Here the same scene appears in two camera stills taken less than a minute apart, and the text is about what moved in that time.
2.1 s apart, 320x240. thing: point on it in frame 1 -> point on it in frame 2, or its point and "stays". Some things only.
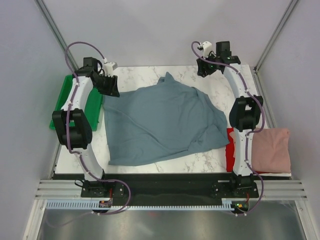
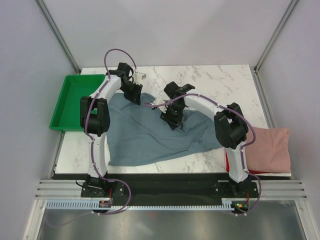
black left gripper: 112,89 -> 135,97
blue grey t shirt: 161,120 stays
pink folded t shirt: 270,150 stays
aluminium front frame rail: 268,189 stays
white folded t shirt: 275,174 stays
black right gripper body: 209,67 -> 174,112
